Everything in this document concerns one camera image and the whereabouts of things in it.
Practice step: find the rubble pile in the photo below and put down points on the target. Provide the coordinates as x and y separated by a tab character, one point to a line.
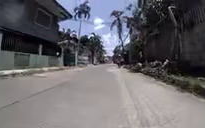
153	68

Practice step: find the dark wall with vegetation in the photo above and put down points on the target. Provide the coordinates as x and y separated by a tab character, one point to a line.
183	36

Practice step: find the rough roadside verge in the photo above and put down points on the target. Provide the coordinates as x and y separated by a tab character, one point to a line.
190	83

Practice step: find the grey concrete road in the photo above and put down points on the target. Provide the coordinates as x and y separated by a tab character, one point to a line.
90	96

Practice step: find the tall palm tree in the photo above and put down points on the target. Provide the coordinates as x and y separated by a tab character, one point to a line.
81	13

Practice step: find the dark house with fence wall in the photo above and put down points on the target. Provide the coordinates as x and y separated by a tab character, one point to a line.
23	33

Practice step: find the cluster of trees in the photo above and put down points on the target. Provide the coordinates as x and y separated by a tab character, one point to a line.
90	46

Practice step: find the pale roadside kerb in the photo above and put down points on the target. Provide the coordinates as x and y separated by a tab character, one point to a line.
26	70

